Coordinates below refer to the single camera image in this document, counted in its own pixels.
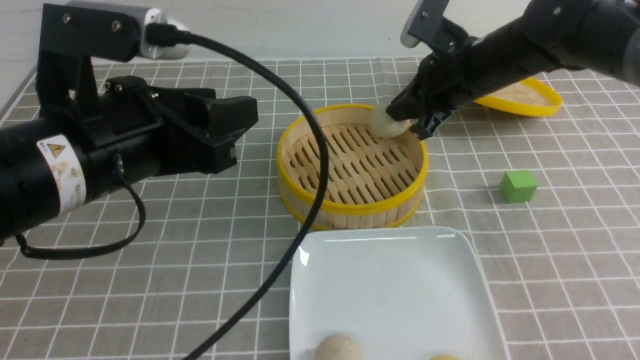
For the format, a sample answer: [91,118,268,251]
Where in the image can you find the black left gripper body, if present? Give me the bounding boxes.
[97,75,221,176]

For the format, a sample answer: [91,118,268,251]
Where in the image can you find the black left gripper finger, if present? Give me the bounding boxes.
[185,95,259,148]
[199,132,239,174]

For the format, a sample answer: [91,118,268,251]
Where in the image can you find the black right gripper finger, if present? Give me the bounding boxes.
[386,82,425,122]
[411,110,453,141]

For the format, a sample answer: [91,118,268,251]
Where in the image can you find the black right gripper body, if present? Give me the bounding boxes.
[410,42,481,118]

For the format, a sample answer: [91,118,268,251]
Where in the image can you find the white steamed bun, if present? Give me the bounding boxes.
[313,333,365,360]
[368,104,411,139]

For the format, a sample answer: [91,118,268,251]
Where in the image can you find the yellow steamed bun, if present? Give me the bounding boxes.
[430,354,460,360]

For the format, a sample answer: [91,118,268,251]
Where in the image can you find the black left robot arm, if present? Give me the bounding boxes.
[0,75,259,239]

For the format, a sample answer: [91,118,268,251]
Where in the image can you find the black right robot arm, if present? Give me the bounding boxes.
[385,0,640,140]

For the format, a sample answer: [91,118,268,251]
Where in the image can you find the white square plate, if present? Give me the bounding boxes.
[289,227,510,360]

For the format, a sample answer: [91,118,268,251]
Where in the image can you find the yellow rimmed bamboo steamer basket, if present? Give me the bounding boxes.
[275,104,429,231]

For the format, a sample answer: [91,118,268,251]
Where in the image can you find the yellow rimmed steamer lid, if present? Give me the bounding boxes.
[475,77,563,117]

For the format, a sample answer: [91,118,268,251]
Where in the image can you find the green wooden cube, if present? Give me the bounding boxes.
[499,169,538,204]

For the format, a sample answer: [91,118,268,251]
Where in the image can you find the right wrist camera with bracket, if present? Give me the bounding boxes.
[400,0,470,53]

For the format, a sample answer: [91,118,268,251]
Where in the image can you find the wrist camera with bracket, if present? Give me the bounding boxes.
[36,0,189,119]
[400,0,470,53]

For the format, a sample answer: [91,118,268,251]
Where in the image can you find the thick black camera cable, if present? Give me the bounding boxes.
[147,22,330,360]

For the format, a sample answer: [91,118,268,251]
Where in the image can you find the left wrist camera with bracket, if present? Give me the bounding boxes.
[36,0,189,119]

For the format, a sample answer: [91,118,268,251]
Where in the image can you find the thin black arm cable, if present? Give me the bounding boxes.
[15,155,147,260]

